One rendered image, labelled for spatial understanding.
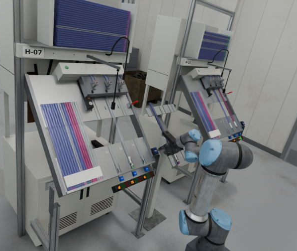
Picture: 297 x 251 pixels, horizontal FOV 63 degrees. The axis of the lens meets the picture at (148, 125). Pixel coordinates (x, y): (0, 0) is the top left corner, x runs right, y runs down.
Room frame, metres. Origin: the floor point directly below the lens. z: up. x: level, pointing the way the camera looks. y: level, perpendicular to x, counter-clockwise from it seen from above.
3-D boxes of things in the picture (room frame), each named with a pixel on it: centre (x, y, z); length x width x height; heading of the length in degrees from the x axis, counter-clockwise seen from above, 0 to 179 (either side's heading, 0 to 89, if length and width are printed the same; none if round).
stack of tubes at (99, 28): (1.65, 0.48, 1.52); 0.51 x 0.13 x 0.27; 139
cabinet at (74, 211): (1.69, 0.61, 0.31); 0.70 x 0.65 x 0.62; 139
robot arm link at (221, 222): (1.02, -0.45, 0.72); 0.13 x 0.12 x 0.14; 98
